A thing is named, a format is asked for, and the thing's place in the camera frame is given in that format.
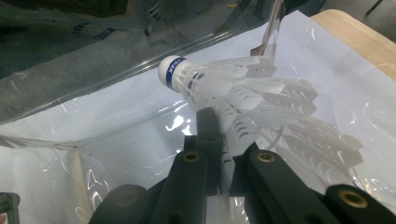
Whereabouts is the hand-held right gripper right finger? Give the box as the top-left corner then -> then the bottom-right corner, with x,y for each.
229,141 -> 262,198

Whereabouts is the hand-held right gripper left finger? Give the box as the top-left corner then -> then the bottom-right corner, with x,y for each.
183,106 -> 225,198

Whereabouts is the clear plastic bag beige trim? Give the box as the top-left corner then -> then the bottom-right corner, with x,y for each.
0,0 -> 396,224

